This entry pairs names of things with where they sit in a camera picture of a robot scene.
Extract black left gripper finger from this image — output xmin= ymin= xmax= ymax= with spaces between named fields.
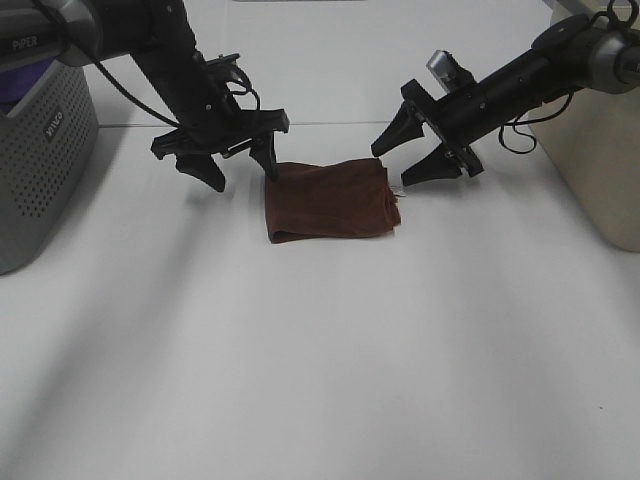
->
xmin=249 ymin=131 xmax=278 ymax=181
xmin=176 ymin=151 xmax=225 ymax=192

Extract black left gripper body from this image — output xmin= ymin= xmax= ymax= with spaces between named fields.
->
xmin=151 ymin=74 xmax=289 ymax=159

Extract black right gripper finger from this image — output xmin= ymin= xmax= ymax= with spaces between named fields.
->
xmin=401 ymin=149 xmax=462 ymax=187
xmin=371 ymin=104 xmax=424 ymax=156

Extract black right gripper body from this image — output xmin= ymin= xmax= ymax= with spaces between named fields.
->
xmin=401 ymin=75 xmax=493 ymax=177

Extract brown towel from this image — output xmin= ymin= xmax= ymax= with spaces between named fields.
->
xmin=265 ymin=158 xmax=401 ymax=244

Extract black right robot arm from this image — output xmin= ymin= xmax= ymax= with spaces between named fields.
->
xmin=371 ymin=14 xmax=639 ymax=186

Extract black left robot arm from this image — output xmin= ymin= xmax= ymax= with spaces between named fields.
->
xmin=1 ymin=0 xmax=289 ymax=192

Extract beige plastic bin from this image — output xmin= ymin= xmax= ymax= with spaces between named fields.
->
xmin=524 ymin=0 xmax=640 ymax=251

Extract grey perforated basket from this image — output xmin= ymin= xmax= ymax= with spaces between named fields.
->
xmin=1 ymin=61 xmax=98 ymax=274

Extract purple cloth in basket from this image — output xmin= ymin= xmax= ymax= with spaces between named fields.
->
xmin=0 ymin=59 xmax=53 ymax=114

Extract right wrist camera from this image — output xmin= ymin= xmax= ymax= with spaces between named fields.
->
xmin=426 ymin=50 xmax=476 ymax=94

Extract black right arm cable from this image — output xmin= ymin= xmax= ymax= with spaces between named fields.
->
xmin=497 ymin=92 xmax=576 ymax=155

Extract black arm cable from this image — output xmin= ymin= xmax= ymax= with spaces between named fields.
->
xmin=29 ymin=0 xmax=261 ymax=129
xmin=497 ymin=92 xmax=576 ymax=155

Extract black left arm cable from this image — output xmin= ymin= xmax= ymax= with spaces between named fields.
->
xmin=29 ymin=0 xmax=261 ymax=129

